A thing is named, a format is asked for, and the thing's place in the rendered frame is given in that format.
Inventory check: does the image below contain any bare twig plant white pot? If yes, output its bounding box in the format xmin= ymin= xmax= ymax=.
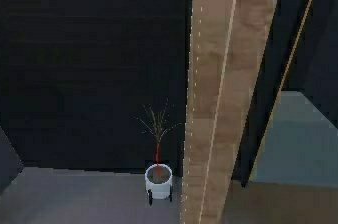
xmin=134 ymin=99 xmax=182 ymax=207

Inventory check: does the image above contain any brown wooden room door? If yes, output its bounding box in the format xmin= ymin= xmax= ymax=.
xmin=179 ymin=0 xmax=278 ymax=224

